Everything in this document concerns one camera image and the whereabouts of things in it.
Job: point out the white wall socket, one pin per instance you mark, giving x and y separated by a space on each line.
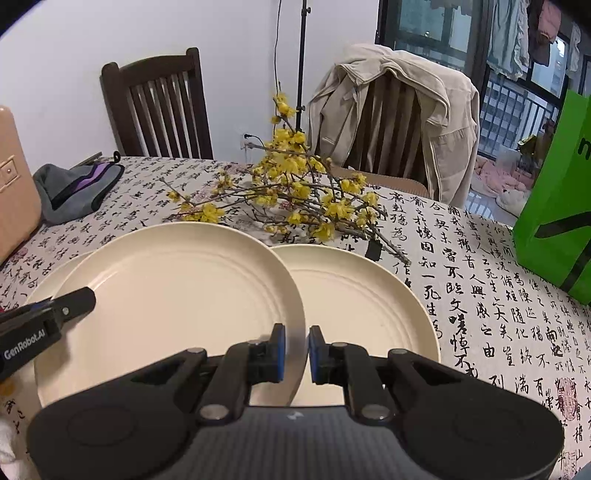
247 144

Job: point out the pink blanket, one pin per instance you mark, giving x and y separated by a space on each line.
494 177

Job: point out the beige jacket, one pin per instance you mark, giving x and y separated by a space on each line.
415 83

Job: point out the grey purple cloth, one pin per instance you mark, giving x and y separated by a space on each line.
60 184

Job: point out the green paper bag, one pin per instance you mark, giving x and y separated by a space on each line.
554 207

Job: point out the dark wooden chair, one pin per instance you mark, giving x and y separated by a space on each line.
392 124
138 73

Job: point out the studio light on stand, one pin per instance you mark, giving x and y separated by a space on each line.
302 55

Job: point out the yellow blossom branches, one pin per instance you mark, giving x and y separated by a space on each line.
286 159

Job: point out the white hanging garment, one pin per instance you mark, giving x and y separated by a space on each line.
574 46

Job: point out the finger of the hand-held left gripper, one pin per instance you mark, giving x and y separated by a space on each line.
76 302

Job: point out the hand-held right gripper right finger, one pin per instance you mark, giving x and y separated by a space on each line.
316 355

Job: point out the pink hanging garment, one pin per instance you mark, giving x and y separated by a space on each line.
547 27

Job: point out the black framed glass door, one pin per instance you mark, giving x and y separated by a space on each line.
415 18

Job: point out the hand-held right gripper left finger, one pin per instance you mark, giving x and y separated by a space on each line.
278 350

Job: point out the black balcony railing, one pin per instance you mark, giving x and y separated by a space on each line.
517 110

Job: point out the tan seat cushion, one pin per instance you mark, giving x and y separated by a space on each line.
392 177

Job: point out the cream plate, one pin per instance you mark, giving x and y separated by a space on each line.
175 286
369 304
51 281

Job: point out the white fluffy cloth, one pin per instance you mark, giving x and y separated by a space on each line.
11 438

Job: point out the light blue hanging garment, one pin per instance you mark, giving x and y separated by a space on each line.
508 37

